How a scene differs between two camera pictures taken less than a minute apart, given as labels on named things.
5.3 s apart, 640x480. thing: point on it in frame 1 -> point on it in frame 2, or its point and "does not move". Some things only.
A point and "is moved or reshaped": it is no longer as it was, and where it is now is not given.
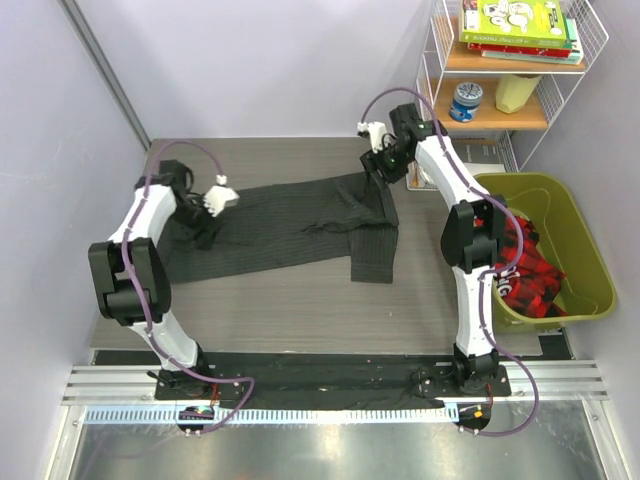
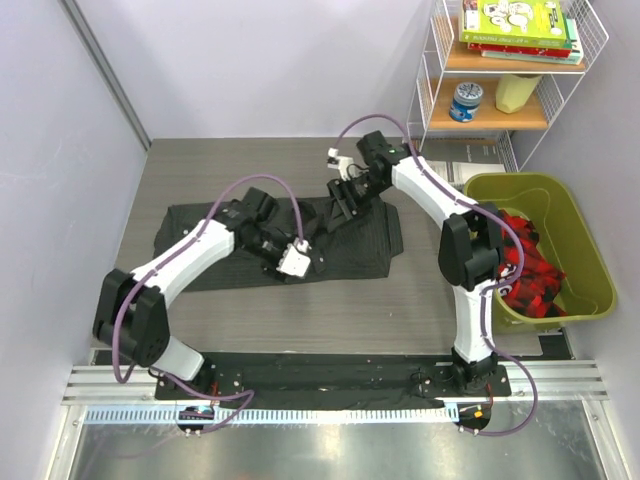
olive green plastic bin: x=587 y=288 does not move
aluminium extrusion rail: x=556 y=380 does not move
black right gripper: x=371 y=159 -> x=341 y=191
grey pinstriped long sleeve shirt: x=348 y=216 is moved or reshaped
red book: x=523 y=49 does not move
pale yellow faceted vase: x=512 y=92 does not move
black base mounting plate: x=316 y=380 does not move
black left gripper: x=205 y=236 -> x=269 y=268
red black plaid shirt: x=533 y=287 does not move
